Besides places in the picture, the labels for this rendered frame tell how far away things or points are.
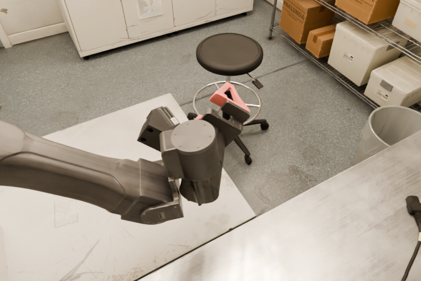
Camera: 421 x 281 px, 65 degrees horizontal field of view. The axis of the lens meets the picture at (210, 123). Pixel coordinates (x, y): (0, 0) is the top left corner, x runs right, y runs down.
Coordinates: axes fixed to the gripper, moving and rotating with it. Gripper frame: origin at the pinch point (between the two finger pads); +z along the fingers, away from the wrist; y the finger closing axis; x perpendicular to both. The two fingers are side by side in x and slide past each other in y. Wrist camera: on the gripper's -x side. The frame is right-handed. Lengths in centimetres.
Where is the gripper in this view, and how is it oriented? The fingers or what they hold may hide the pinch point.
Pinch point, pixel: (215, 103)
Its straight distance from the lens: 60.4
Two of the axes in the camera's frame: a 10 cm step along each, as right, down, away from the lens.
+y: -5.2, 5.7, 6.4
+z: 1.3, -6.9, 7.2
